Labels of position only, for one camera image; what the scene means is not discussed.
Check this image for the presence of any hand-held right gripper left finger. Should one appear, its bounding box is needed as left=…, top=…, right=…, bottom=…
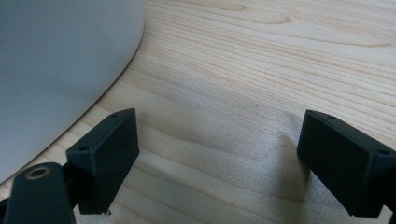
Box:
left=65, top=107, right=140, bottom=216

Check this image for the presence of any white and blue trash can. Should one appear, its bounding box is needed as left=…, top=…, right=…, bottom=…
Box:
left=0, top=0, right=145, bottom=185

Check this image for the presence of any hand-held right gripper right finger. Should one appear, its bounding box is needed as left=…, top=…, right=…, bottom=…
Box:
left=297, top=109, right=396, bottom=218

